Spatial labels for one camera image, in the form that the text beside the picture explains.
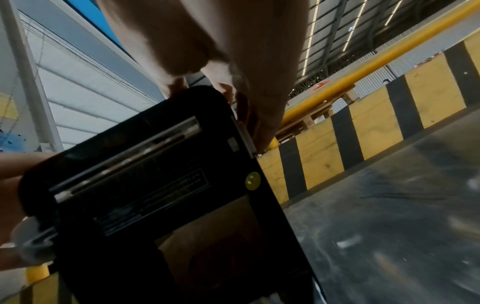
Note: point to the wooden pallet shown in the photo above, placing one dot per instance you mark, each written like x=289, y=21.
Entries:
x=318, y=114

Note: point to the black handheld device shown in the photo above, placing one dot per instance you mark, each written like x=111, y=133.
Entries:
x=161, y=190

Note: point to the yellow steel beam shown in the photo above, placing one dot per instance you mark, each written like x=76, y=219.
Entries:
x=378, y=61

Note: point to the white steel column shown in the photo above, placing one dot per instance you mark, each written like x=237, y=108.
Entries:
x=30, y=74

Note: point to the person's left hand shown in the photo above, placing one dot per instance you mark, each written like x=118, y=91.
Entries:
x=13, y=190

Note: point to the yellow bollard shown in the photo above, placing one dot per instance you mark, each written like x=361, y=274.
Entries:
x=273, y=144
x=36, y=274

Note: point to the white plastic clip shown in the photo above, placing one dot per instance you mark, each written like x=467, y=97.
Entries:
x=33, y=240

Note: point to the yellow black striped barrier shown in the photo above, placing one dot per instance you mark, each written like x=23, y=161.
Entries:
x=375, y=118
x=41, y=292

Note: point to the person's right hand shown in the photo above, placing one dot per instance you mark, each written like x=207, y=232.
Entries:
x=210, y=32

